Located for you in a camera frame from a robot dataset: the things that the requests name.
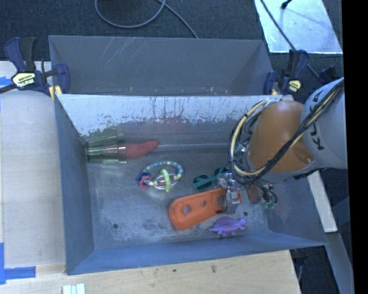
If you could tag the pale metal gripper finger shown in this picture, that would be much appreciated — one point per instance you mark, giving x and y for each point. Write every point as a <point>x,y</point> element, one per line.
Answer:
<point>235,196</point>
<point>225,181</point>

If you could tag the green sunglasses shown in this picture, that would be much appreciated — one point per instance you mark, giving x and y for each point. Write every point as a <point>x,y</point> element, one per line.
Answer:
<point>203,181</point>

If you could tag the purple toy dinosaur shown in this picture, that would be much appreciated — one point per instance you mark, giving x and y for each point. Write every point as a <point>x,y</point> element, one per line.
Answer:
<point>227,226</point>

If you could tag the orange flat plastic tool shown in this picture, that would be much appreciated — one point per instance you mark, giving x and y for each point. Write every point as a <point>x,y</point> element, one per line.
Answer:
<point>193,210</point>

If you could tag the red-brown toy sweet potato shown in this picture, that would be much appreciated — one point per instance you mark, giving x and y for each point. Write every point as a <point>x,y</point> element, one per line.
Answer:
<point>140,149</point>

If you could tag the grey metal bin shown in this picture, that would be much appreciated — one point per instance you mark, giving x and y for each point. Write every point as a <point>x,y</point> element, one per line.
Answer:
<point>129,212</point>

